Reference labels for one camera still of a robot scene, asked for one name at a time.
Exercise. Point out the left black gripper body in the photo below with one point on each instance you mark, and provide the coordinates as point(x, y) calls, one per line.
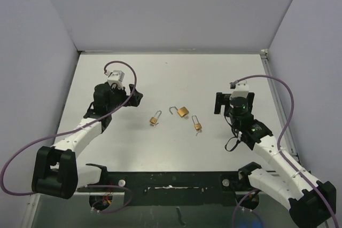
point(118, 95)

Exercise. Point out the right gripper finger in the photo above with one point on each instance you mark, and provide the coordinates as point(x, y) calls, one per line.
point(250, 98)
point(222, 100)

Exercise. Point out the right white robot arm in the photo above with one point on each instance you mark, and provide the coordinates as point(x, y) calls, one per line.
point(309, 201)

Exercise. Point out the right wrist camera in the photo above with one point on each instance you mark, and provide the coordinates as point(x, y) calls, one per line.
point(240, 89)

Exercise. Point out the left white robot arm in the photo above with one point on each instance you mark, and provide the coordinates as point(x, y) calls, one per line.
point(56, 172)

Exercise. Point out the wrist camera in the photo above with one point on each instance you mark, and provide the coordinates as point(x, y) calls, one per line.
point(240, 89)
point(116, 77)

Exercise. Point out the long-shackle brass padlock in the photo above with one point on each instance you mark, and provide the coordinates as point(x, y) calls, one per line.
point(196, 124)
point(154, 119)

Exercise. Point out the aluminium frame rail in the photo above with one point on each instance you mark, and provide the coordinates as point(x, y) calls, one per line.
point(287, 138)

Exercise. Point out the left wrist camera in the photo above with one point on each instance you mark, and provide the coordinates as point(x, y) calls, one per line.
point(116, 77)

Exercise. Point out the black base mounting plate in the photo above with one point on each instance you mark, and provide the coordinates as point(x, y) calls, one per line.
point(174, 188)

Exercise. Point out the wide brass padlock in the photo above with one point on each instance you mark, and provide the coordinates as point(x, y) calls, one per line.
point(182, 112)

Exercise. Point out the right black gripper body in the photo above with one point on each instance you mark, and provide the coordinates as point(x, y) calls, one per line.
point(232, 119)

